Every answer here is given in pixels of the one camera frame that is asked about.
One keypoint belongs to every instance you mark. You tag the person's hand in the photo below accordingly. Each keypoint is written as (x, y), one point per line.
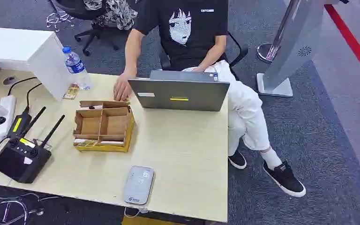
(122, 88)
(198, 69)

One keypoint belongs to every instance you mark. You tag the yellow box under desk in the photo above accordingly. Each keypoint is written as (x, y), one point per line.
(146, 221)

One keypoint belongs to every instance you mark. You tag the person's left hand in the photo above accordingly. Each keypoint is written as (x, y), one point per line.
(198, 69)

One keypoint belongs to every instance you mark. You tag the white desk partition box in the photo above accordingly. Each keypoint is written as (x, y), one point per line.
(27, 51)

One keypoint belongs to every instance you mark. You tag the white card with black mark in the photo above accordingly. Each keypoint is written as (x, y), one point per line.
(88, 107)

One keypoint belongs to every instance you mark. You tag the grey laptop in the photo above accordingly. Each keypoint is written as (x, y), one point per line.
(180, 94)

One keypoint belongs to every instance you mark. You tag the patterned garment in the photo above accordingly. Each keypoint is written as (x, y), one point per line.
(114, 14)

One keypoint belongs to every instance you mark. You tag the chrome stanchion post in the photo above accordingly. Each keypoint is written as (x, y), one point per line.
(271, 49)

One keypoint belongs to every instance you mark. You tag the grey kiosk stand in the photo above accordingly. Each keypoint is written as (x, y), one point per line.
(291, 46)

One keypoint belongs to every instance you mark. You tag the black chair of person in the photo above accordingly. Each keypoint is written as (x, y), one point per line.
(237, 52)

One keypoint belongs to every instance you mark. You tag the black remote controller with antennas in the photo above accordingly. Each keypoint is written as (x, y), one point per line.
(20, 158)

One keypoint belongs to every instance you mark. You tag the white power strip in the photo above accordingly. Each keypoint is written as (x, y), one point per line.
(6, 116)

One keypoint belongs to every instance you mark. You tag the person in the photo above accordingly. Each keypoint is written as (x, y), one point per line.
(195, 46)

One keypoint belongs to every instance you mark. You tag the grey card reader device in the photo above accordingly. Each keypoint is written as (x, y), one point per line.
(138, 185)

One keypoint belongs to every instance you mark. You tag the clear plastic water bottle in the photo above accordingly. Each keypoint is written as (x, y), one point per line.
(76, 68)

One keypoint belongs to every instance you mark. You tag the wooden compartment card box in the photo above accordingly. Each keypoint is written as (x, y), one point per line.
(105, 127)

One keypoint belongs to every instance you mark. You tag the red floor tape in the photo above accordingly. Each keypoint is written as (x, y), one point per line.
(354, 43)

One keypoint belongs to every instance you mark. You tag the black office chair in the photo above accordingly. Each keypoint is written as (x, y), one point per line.
(88, 34)

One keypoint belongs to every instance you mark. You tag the person's right hand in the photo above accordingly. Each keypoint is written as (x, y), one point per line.
(122, 88)

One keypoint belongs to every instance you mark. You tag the yellow printed card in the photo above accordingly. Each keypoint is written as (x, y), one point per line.
(71, 92)

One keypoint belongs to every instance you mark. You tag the card with yellow print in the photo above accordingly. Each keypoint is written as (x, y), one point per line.
(85, 143)

